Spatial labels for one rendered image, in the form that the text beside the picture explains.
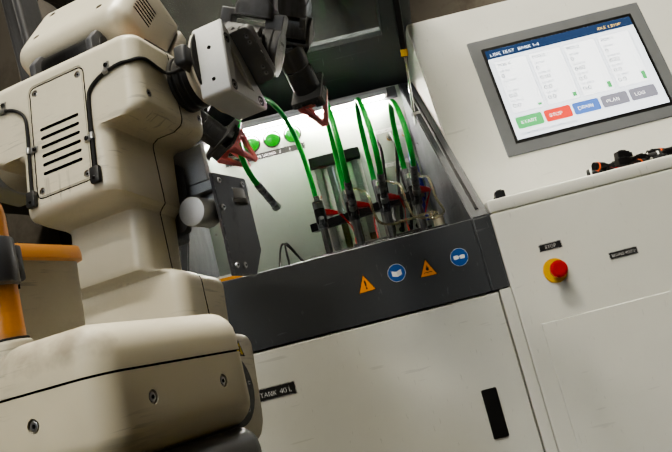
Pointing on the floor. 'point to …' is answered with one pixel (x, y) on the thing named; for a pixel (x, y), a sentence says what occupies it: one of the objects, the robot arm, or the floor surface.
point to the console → (572, 224)
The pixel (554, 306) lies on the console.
